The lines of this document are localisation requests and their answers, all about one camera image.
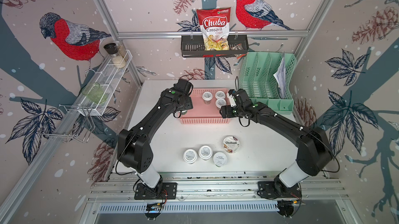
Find white wire wall shelf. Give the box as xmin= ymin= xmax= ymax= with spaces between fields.
xmin=78 ymin=50 xmax=133 ymax=116

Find red Chuba chips bag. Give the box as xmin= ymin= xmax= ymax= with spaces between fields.
xmin=196 ymin=8 xmax=231 ymax=50

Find white yogurt bottle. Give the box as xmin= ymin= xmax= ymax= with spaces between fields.
xmin=215 ymin=91 xmax=226 ymax=99
xmin=202 ymin=92 xmax=213 ymax=104
xmin=215 ymin=98 xmax=227 ymax=109

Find Chobani yogurt cup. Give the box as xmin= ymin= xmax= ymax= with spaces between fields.
xmin=222 ymin=136 xmax=241 ymax=153

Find black lid spice jar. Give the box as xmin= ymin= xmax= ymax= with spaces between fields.
xmin=104 ymin=43 xmax=126 ymax=69

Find black wire wall basket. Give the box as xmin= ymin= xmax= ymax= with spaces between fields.
xmin=181 ymin=35 xmax=249 ymax=58

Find pink plastic basket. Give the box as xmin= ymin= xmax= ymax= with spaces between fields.
xmin=180 ymin=88 xmax=230 ymax=124

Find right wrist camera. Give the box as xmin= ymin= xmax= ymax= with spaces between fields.
xmin=228 ymin=94 xmax=236 ymax=107

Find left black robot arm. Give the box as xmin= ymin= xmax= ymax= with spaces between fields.
xmin=117 ymin=78 xmax=193 ymax=194

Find green plastic file organizer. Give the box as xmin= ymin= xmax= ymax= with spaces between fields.
xmin=238 ymin=52 xmax=297 ymax=115

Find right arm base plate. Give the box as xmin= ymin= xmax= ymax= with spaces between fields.
xmin=257 ymin=181 xmax=302 ymax=200

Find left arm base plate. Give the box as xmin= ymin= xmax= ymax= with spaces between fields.
xmin=134 ymin=182 xmax=178 ymax=200

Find green glass cup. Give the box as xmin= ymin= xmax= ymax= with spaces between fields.
xmin=82 ymin=83 xmax=108 ymax=104

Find wire rack hanger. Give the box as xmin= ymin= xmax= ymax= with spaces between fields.
xmin=36 ymin=104 xmax=96 ymax=144

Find papers in organizer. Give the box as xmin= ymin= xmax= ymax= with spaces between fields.
xmin=273 ymin=53 xmax=286 ymax=99

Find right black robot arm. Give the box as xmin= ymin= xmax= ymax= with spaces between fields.
xmin=220 ymin=89 xmax=335 ymax=196

